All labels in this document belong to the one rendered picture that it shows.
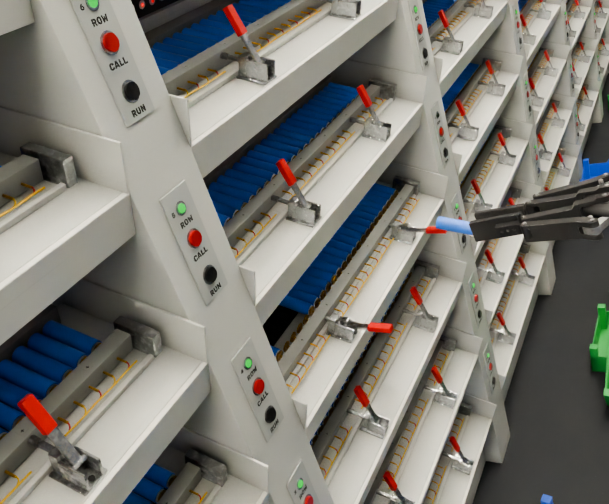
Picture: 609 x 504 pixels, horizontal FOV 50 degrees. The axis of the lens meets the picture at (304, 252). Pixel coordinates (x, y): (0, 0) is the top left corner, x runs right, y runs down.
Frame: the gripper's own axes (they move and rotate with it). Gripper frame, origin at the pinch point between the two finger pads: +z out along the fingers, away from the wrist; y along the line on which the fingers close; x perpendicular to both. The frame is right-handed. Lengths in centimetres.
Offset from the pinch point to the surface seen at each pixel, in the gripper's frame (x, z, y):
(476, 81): 2, 28, -83
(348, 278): 3.4, 24.7, 3.5
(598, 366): 81, 17, -67
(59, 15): -44, 11, 39
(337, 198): -11.1, 18.3, 6.0
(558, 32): 16, 27, -170
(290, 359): 3.4, 24.6, 22.8
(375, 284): 7.1, 23.0, 0.0
